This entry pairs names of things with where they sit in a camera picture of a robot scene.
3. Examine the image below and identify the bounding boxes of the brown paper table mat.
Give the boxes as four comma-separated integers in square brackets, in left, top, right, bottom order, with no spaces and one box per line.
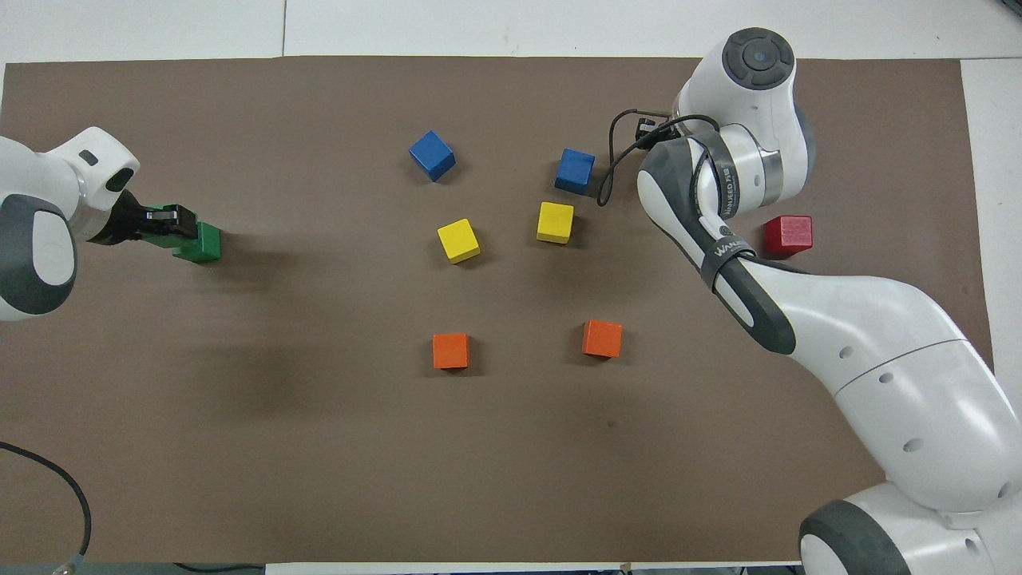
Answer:
[0,54,993,564]

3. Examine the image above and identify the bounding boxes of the blue wooden block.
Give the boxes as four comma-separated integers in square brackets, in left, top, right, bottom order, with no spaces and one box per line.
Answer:
[409,130,457,183]
[554,148,596,196]

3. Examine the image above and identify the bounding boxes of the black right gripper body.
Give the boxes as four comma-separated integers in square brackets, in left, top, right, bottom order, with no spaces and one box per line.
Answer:
[635,117,678,149]

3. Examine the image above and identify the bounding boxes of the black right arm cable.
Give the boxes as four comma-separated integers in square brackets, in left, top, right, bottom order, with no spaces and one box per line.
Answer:
[596,110,722,207]

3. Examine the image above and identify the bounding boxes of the red wooden block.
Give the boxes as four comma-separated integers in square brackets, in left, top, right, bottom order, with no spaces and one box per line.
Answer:
[764,215,814,258]

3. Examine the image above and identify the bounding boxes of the orange wooden block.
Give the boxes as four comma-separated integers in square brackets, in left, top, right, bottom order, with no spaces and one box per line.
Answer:
[582,319,624,359]
[432,332,471,371]

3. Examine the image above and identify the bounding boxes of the black floor cable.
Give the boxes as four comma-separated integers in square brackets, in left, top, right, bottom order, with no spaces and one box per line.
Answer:
[0,441,93,569]

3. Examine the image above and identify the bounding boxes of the green wooden block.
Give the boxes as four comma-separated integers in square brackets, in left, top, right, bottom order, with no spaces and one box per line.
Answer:
[172,222,224,264]
[149,204,198,250]

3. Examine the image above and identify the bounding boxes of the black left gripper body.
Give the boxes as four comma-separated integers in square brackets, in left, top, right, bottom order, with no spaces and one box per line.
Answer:
[94,190,156,245]

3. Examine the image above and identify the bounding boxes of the yellow wooden block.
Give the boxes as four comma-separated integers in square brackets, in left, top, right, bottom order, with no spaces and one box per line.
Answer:
[536,201,576,245]
[437,218,482,265]

